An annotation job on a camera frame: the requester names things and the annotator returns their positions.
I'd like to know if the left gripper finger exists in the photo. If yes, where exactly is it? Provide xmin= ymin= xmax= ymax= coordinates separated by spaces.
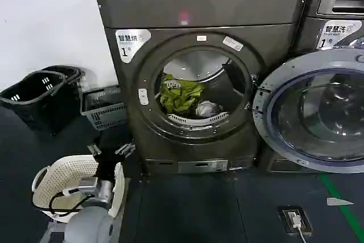
xmin=86 ymin=137 xmax=102 ymax=156
xmin=114 ymin=141 xmax=135 ymax=159

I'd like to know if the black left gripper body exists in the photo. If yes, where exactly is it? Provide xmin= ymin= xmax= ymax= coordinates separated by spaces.
xmin=94 ymin=147 xmax=122 ymax=182

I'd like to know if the white perforated laundry basket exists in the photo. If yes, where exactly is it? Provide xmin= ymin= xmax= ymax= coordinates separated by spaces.
xmin=31 ymin=154 xmax=126 ymax=224

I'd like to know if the grey slotted plastic basket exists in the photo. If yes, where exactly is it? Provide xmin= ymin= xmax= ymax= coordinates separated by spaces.
xmin=79 ymin=85 xmax=129 ymax=131

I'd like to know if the green crumpled garment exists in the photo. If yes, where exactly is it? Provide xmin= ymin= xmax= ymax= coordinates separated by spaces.
xmin=159 ymin=73 xmax=206 ymax=114

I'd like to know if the grey crumpled garment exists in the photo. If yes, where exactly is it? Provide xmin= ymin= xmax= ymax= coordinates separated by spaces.
xmin=195 ymin=100 xmax=224 ymax=117

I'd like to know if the grey dryer with round opening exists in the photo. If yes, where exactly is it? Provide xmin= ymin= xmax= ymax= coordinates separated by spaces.
xmin=93 ymin=0 xmax=311 ymax=176

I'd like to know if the black floor socket box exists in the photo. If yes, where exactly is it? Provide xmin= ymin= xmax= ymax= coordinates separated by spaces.
xmin=276 ymin=205 xmax=314 ymax=234

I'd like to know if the round glass dryer door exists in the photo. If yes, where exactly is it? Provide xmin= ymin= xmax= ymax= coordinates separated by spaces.
xmin=251 ymin=49 xmax=364 ymax=174

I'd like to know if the silver tape piece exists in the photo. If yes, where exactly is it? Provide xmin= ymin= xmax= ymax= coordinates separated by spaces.
xmin=326 ymin=197 xmax=355 ymax=207

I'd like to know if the green floor tape line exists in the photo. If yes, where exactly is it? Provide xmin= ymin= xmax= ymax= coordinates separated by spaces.
xmin=318 ymin=172 xmax=364 ymax=243

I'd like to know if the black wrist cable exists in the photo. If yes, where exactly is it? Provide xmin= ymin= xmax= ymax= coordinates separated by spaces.
xmin=48 ymin=188 xmax=96 ymax=216

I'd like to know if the white plug with cable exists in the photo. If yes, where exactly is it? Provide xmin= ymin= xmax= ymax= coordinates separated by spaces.
xmin=287 ymin=211 xmax=307 ymax=243

